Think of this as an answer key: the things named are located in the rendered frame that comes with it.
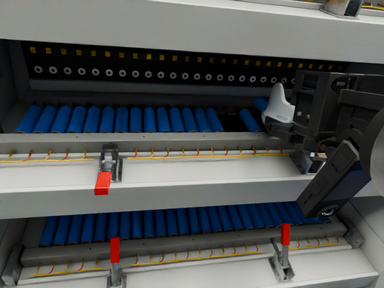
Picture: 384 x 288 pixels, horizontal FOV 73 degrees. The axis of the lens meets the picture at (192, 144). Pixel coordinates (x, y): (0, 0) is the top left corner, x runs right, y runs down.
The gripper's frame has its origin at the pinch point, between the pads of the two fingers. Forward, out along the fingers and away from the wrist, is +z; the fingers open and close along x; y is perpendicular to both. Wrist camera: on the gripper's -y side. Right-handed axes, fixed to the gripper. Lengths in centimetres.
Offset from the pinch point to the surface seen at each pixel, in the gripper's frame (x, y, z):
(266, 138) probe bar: 2.3, -2.5, -2.5
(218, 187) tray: 10.7, -7.6, -6.9
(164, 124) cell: 16.5, -1.5, 1.8
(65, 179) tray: 28.7, -6.2, -5.2
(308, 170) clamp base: -2.0, -5.8, -7.0
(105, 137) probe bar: 24.4, -2.3, -1.6
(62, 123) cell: 30.4, -1.4, 2.4
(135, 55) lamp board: 20.4, 7.8, 8.3
